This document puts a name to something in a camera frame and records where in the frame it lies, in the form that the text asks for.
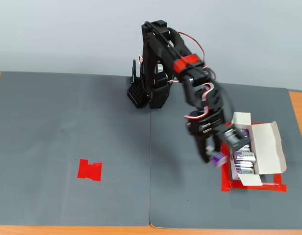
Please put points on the white cardboard box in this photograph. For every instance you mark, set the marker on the white cardboard box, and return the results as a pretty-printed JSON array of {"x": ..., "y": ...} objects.
[{"x": 266, "y": 149}]

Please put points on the black perforated table clamp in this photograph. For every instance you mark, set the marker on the black perforated table clamp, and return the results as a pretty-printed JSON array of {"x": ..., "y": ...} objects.
[{"x": 136, "y": 95}]

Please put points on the grey table mat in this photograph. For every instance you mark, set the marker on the grey table mat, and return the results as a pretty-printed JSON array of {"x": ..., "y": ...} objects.
[
  {"x": 43, "y": 122},
  {"x": 178, "y": 183}
]

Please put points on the black square wrist camera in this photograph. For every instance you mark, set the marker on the black square wrist camera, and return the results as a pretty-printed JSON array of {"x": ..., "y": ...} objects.
[{"x": 235, "y": 139}]

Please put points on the large red tape frame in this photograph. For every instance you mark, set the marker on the large red tape frame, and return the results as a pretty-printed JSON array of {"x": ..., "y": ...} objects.
[{"x": 225, "y": 178}]

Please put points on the small red tape patch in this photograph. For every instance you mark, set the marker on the small red tape patch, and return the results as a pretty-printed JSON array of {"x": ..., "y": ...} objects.
[{"x": 88, "y": 170}]

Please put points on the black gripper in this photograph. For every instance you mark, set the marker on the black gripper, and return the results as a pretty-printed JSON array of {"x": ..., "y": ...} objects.
[{"x": 204, "y": 128}]

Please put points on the red tape band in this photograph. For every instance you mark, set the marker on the red tape band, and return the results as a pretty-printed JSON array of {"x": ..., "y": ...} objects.
[{"x": 186, "y": 62}]

